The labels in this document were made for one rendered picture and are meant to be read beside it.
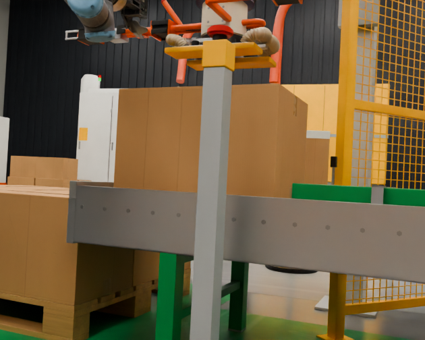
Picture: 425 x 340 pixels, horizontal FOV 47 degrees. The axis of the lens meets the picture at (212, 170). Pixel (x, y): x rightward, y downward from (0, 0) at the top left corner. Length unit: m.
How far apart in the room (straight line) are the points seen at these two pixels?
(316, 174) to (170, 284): 2.13
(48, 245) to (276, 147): 0.97
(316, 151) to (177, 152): 1.96
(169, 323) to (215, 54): 0.81
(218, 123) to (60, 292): 1.01
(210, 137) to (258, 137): 0.32
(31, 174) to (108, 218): 7.86
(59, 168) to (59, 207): 7.14
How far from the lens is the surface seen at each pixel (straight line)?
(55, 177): 9.13
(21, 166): 9.61
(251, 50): 1.73
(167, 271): 1.55
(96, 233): 1.68
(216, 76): 1.30
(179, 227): 1.52
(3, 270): 2.18
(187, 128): 1.67
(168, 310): 1.57
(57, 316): 2.02
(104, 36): 1.56
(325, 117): 9.13
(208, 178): 1.27
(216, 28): 1.33
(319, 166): 3.51
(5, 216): 2.15
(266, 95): 1.58
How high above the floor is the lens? 0.63
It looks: 1 degrees up
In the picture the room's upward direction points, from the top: 3 degrees clockwise
